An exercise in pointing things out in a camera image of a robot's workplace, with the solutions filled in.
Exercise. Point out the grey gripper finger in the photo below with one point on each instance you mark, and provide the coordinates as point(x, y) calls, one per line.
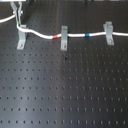
point(13, 7)

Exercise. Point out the left grey cable clip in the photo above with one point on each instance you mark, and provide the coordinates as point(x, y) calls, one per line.
point(22, 38)

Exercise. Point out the grey cable clip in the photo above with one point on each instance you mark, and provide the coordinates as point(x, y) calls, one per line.
point(108, 28)
point(64, 38)
point(22, 38)

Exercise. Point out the middle grey cable clip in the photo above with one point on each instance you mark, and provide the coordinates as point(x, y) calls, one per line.
point(64, 38)

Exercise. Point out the right grey cable clip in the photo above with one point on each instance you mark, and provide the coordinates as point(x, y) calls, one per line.
point(108, 28)

